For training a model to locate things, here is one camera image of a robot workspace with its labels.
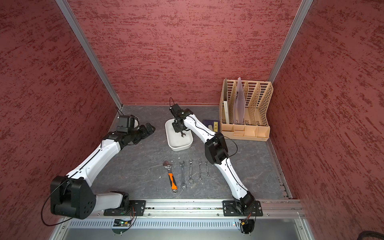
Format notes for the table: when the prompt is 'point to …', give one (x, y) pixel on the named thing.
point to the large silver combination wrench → (183, 184)
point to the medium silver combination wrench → (191, 178)
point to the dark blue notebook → (214, 124)
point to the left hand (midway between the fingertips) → (149, 134)
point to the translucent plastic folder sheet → (239, 107)
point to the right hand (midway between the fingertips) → (180, 129)
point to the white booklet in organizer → (226, 112)
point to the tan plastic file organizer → (256, 127)
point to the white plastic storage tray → (176, 142)
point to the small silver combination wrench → (200, 163)
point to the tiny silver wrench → (207, 168)
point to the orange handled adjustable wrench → (172, 180)
